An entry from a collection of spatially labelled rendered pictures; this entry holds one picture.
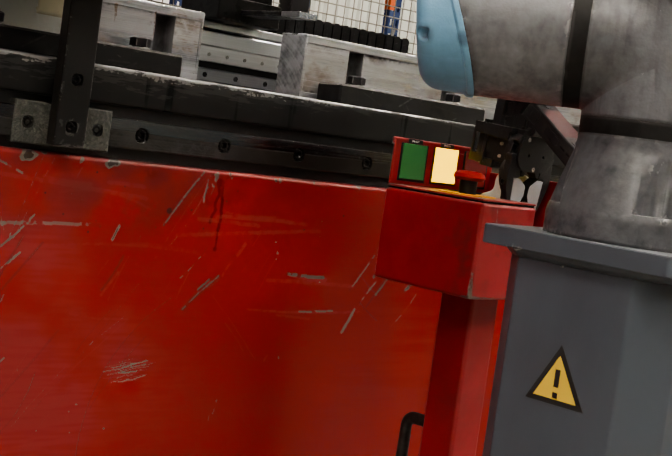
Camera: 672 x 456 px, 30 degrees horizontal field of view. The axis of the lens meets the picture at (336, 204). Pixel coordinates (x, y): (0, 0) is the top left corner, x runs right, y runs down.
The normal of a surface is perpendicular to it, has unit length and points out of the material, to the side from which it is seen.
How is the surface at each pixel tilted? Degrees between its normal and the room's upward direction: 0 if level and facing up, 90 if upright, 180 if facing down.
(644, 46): 92
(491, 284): 90
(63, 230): 90
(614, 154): 72
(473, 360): 90
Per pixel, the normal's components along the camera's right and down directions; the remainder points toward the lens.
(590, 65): -0.26, 0.44
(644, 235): -0.14, 0.03
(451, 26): -0.28, 0.19
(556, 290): -0.70, -0.06
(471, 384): 0.69, 0.13
